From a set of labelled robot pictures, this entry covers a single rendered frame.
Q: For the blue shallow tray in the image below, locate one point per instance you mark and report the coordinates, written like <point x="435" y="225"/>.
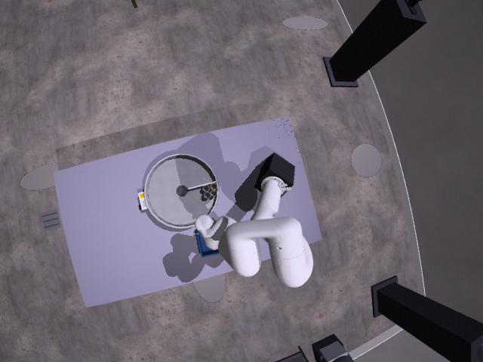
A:
<point x="204" y="249"/>

